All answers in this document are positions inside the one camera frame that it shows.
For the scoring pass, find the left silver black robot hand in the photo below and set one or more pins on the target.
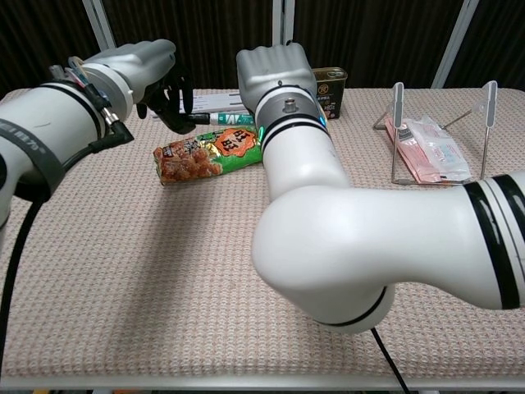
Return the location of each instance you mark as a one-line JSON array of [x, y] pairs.
[[139, 61]]

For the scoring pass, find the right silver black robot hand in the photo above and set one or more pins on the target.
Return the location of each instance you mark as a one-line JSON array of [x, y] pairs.
[[275, 65]]

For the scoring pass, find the green white marker body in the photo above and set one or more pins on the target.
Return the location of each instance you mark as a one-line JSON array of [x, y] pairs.
[[231, 119]]

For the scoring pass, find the black marker cap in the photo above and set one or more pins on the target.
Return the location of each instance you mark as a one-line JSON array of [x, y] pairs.
[[200, 118]]

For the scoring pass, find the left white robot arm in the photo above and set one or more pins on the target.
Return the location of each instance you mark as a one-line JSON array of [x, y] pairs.
[[45, 119]]

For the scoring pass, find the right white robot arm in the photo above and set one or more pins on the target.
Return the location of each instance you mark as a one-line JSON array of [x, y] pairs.
[[348, 246]]

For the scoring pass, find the dark luncheon meat can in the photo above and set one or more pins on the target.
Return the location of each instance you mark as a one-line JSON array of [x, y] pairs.
[[334, 90]]

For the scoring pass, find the white folding laptop stand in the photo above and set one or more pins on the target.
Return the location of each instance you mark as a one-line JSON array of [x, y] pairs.
[[217, 100]]

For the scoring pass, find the green orange snack bag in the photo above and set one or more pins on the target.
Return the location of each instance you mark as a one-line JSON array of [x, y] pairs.
[[193, 160]]

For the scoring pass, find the pink wet wipes packet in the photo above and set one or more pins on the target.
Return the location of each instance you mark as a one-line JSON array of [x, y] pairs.
[[430, 152]]

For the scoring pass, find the pink woven tablecloth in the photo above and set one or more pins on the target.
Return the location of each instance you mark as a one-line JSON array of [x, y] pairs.
[[143, 267]]

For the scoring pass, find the grey partition frame post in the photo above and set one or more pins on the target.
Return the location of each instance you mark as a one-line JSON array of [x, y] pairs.
[[455, 41], [100, 20], [282, 20]]

